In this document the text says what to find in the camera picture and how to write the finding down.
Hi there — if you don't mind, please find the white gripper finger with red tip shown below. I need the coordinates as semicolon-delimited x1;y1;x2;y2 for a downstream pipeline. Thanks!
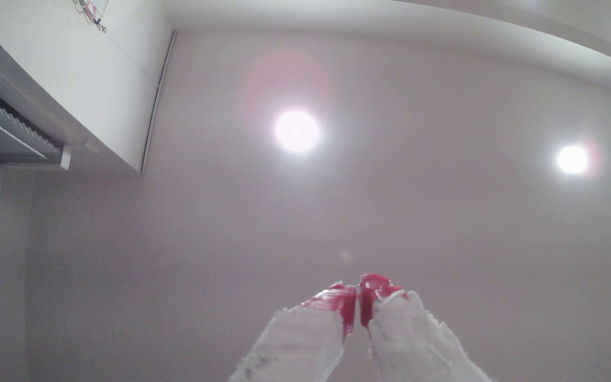
360;273;497;382
228;283;357;382

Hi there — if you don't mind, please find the round ceiling light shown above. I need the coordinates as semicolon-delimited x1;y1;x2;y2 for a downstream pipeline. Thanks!
556;144;589;176
275;109;320;155

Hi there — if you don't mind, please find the white wall cable conduit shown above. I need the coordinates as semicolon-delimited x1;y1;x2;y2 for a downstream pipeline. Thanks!
140;30;177;174

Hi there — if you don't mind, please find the red and white wire bundle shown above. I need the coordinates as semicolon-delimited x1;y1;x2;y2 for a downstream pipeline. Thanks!
74;0;109;34

